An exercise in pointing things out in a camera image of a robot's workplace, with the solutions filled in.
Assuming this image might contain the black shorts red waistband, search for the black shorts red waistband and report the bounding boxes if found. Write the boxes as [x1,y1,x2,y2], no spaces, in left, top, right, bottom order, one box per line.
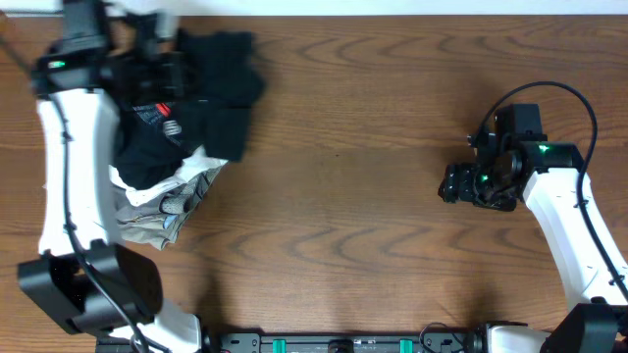
[113,101,209,189]

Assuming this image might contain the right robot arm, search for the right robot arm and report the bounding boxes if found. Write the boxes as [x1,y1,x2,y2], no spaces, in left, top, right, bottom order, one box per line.
[438,133,627,352]

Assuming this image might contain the white garment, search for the white garment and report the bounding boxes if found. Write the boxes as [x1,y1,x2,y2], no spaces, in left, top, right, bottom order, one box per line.
[109,147,228,207]

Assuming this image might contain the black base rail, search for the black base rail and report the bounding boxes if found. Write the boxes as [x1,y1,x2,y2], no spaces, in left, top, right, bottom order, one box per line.
[94,331,487,353]

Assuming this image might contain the grey garment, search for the grey garment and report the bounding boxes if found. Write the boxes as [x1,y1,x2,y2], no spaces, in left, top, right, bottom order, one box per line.
[113,167,222,250]

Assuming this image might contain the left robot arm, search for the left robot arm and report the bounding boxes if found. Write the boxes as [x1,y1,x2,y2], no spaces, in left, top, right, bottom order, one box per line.
[18,1,203,352]

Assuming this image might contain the black long pants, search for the black long pants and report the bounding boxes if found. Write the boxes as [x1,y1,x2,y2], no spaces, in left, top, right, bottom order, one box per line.
[112,29,267,164]

